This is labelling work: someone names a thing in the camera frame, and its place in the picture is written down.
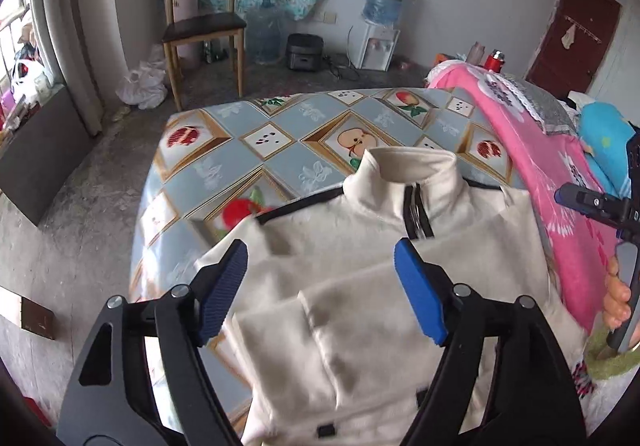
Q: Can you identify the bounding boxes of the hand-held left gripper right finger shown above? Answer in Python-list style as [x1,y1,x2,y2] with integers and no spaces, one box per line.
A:
[394,238,587,446]

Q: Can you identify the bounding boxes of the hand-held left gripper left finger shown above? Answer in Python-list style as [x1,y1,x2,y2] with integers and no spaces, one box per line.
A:
[56,238,249,446]

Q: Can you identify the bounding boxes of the cream zip jacket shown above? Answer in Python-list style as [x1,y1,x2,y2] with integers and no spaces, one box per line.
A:
[192,147,591,446]

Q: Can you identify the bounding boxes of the person's right hand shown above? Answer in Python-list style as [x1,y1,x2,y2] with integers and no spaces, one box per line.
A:
[602,256,632,330]

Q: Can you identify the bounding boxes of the blue plush pillow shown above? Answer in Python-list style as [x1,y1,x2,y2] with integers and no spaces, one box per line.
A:
[580,102,638,197]

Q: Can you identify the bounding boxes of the pink floral blanket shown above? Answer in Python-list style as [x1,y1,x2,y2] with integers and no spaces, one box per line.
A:
[427,63,631,399]

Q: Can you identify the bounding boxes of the brown door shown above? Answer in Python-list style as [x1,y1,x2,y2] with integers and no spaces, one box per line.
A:
[525,0,623,99]

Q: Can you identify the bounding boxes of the grey lace cloth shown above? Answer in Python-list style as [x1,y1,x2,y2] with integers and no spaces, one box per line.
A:
[477,73,581,137]

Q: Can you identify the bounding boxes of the fruit print tablecloth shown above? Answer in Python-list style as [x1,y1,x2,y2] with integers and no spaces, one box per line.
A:
[129,88,526,427]

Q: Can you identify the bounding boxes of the dark grey cabinet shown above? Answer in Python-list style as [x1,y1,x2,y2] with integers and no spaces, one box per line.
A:
[0,83,93,227]

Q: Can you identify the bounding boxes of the black rice cooker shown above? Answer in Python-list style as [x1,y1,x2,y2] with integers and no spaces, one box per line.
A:
[285,32,325,73]

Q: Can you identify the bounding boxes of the white water dispenser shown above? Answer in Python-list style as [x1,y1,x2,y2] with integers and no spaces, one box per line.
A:
[359,23,402,73]

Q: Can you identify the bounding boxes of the empty clear water jug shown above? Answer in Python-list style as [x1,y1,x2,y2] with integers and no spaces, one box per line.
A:
[246,0,287,66]

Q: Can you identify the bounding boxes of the wooden chair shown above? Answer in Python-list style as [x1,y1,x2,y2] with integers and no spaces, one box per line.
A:
[159,0,247,112]

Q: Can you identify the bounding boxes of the white cylinder tube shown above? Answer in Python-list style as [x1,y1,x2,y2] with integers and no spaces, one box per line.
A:
[161,0,208,67]

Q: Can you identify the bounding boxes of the grey curtain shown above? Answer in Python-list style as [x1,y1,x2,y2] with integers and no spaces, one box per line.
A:
[42,0,131,137]

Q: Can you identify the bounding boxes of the black power cable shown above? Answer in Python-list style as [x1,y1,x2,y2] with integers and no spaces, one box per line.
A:
[322,53,362,83]

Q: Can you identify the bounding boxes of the white handled plastic bag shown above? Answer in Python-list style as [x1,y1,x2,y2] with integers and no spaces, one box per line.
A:
[11,58,51,104]

